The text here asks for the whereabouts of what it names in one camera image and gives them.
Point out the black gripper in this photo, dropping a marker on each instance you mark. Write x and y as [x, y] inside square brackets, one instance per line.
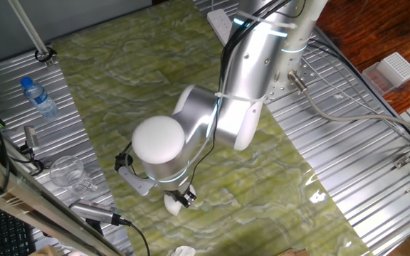
[176, 193]

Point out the white sponge block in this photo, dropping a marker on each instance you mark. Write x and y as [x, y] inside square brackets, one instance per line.
[172, 208]

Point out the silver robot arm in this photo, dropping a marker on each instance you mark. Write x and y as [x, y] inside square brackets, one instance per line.
[162, 149]

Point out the white crumpled tissue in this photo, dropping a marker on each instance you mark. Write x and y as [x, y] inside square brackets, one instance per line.
[184, 251]

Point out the green marble pattern mat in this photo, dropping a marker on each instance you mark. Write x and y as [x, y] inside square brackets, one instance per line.
[244, 195]

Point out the clear glass mug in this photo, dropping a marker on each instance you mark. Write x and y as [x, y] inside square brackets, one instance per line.
[66, 170]

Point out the cardboard box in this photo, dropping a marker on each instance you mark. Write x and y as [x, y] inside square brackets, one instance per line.
[292, 252]

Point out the black clamp tool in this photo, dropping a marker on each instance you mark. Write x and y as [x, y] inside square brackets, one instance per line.
[31, 138]

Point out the water bottle blue cap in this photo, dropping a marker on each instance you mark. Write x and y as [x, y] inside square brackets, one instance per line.
[39, 99]

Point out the white power strip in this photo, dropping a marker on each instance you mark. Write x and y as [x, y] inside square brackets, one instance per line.
[221, 23]

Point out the black keyboard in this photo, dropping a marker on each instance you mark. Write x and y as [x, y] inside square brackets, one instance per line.
[5, 234]

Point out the clear plastic box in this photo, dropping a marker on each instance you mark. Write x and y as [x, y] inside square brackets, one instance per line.
[376, 80]

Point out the aluminium pole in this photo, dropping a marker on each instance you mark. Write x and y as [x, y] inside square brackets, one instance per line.
[27, 25]

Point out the white pipette tip box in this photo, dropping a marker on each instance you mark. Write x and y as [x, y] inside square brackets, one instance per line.
[399, 67]

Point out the silver camera bracket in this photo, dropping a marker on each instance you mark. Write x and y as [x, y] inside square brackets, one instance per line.
[137, 183]

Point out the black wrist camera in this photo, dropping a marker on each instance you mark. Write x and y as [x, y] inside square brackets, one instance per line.
[122, 161]

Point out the silver ribbed camera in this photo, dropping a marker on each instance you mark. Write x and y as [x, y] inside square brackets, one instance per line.
[94, 211]

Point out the aluminium frame bar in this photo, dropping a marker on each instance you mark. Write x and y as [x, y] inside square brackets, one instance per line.
[30, 206]

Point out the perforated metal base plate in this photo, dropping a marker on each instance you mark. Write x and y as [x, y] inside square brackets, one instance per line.
[308, 76]

